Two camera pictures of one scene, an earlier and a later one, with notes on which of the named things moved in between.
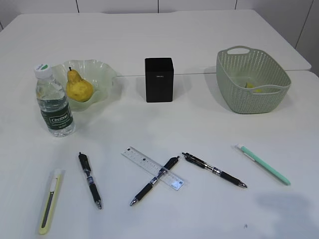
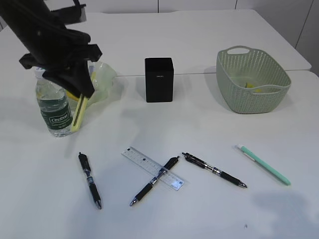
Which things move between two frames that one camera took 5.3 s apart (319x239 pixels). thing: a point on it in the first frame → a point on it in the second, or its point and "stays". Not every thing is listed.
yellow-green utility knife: (56, 181) → (79, 113)
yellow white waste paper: (249, 85) stays
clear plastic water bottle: (54, 102) stays
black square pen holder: (159, 79) stays
